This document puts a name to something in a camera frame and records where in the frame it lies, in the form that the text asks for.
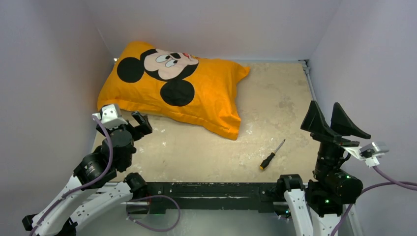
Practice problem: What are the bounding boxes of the orange Mickey Mouse pillowcase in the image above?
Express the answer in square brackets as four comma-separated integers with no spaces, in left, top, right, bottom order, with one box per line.
[96,41,250,140]

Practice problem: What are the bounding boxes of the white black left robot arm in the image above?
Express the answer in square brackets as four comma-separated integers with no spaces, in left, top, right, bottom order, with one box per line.
[22,105,152,236]

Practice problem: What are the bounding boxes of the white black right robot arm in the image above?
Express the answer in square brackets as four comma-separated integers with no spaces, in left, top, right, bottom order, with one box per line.
[274,100,371,236]

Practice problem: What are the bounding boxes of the black orange screwdriver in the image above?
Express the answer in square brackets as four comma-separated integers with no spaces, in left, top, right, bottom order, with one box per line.
[259,139,286,170]

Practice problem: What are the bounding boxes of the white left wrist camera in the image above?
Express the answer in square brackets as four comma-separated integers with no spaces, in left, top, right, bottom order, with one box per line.
[92,104,128,130]

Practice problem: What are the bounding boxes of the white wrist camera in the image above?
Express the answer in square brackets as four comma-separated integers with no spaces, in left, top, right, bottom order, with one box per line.
[92,104,128,130]
[343,142,389,168]

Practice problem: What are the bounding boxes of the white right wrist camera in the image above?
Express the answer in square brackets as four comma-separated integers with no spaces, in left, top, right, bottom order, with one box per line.
[343,142,389,168]

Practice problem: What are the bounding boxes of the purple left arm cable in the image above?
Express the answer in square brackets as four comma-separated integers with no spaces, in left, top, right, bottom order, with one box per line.
[29,116,114,236]

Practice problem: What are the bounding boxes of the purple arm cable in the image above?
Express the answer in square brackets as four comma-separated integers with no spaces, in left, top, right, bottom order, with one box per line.
[329,165,417,236]
[29,116,114,236]

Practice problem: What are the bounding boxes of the aluminium frame rail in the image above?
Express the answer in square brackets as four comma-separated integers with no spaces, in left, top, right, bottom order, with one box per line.
[298,59,317,101]

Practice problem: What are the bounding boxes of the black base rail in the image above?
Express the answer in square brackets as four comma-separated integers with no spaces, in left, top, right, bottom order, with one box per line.
[115,181,310,216]

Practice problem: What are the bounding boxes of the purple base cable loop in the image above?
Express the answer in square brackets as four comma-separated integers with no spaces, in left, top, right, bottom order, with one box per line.
[125,195,181,233]

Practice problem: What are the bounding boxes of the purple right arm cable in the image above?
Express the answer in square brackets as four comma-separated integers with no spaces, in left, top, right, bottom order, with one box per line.
[329,165,417,236]

